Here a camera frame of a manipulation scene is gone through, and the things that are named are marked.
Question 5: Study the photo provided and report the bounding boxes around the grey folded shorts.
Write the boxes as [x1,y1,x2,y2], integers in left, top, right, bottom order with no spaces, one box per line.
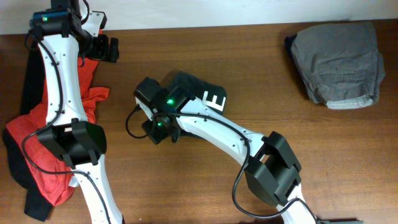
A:
[291,22,386,110]

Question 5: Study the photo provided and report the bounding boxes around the black garment under red shirt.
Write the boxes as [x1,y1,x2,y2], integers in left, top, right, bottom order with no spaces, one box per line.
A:
[2,42,53,222]

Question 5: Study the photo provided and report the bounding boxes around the dark navy folded garment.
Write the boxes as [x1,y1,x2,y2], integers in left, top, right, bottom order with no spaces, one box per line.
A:
[284,34,297,58]

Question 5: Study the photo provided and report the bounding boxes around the black Nike t-shirt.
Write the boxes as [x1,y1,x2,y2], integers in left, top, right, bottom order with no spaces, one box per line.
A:
[164,70,228,138]

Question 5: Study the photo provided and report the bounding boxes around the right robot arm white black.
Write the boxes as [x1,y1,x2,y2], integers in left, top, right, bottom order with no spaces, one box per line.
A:
[134,77,322,223]

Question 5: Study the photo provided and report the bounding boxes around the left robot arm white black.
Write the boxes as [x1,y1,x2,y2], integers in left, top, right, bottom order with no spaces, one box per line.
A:
[29,0,124,223]

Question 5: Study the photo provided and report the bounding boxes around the red printed t-shirt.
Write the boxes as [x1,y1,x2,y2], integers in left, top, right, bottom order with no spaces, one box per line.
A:
[6,60,109,206]

